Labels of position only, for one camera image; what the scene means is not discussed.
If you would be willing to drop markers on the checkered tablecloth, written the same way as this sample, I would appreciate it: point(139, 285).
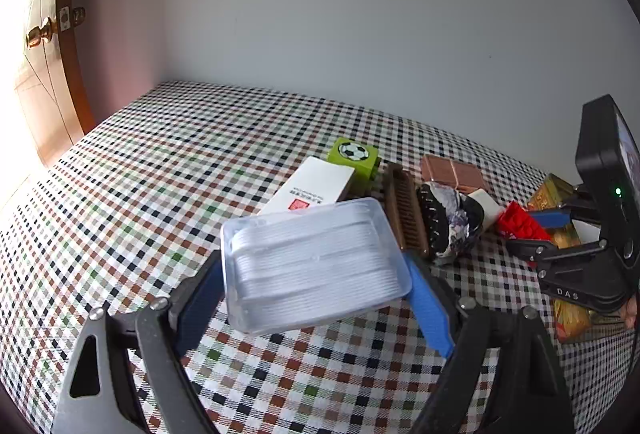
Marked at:
point(150, 194)

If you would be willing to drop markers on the clear plastic box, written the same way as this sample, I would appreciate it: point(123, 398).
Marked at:
point(310, 264)

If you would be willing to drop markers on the green soccer ball block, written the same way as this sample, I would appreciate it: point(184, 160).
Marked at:
point(350, 154)

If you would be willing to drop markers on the brass door knob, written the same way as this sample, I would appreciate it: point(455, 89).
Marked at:
point(45, 32)

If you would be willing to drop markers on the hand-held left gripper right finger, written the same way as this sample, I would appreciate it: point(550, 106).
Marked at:
point(430, 309)

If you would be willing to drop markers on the brown comb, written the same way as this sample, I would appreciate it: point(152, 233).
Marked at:
point(402, 204)

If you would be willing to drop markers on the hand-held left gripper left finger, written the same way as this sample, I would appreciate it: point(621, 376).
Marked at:
point(200, 309)

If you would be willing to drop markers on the wooden door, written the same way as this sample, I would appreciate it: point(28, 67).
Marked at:
point(30, 89)

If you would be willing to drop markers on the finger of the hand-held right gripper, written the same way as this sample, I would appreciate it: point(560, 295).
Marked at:
point(550, 217)
point(530, 248)

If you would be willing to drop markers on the white box with red label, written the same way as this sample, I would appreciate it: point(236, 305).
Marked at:
point(315, 181)

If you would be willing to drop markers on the red toy brick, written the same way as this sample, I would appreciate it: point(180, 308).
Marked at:
point(520, 224)

